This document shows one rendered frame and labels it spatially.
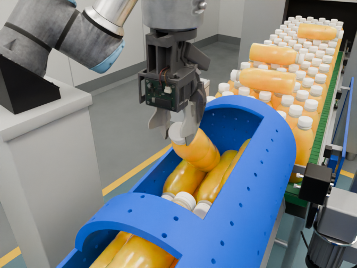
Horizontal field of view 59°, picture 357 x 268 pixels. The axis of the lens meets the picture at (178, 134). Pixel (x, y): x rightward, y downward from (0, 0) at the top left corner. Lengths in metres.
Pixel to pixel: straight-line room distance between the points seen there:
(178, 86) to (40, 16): 0.71
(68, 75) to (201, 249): 3.36
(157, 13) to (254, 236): 0.36
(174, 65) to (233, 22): 5.19
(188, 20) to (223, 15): 5.27
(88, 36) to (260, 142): 0.67
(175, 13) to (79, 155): 0.86
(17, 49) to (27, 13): 0.12
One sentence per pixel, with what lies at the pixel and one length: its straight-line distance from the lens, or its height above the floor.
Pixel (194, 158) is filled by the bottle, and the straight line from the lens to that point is 0.64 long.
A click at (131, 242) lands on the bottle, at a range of 0.47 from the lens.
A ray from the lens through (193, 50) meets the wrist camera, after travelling 0.52.
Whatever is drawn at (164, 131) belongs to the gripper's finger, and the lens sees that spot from 0.59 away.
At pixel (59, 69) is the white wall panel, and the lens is 3.62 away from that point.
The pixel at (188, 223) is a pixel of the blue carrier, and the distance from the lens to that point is 0.45.
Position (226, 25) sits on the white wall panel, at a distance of 5.73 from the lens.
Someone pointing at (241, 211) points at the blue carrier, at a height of 1.19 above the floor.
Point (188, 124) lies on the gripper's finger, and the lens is 0.54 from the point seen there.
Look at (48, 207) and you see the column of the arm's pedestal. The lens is 1.24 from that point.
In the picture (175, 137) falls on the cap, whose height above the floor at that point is 1.24.
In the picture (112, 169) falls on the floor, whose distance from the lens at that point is 2.57.
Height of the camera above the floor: 1.55
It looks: 32 degrees down
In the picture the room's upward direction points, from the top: straight up
